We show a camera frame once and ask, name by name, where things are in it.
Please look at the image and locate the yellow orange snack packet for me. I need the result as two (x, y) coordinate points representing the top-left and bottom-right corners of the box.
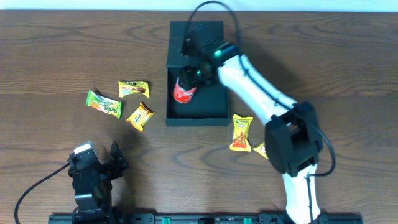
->
(229, 114), (253, 152)

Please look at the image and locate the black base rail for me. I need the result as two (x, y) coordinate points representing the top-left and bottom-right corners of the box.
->
(48, 212), (364, 224)

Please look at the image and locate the green Pandan snack packet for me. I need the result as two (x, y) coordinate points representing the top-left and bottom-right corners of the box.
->
(86, 90), (122, 119)

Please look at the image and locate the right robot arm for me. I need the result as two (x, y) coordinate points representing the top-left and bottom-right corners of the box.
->
(179, 40), (324, 223)

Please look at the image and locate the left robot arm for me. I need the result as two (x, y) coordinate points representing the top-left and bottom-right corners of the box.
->
(68, 141), (129, 223)

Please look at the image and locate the red Pringles can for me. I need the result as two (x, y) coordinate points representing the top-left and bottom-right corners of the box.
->
(172, 78), (197, 103)

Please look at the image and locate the yellow chocolate wafer packet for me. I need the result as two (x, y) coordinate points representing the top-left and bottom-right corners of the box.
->
(253, 141), (268, 159)

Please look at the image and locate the yellow Apollo cake packet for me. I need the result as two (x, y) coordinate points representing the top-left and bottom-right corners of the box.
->
(118, 81), (150, 98)

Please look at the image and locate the orange Le-mond biscuit packet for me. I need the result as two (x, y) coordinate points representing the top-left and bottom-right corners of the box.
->
(126, 102), (155, 132)

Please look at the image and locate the dark green open box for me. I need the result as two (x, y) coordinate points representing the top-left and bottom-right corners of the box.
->
(165, 21), (230, 126)

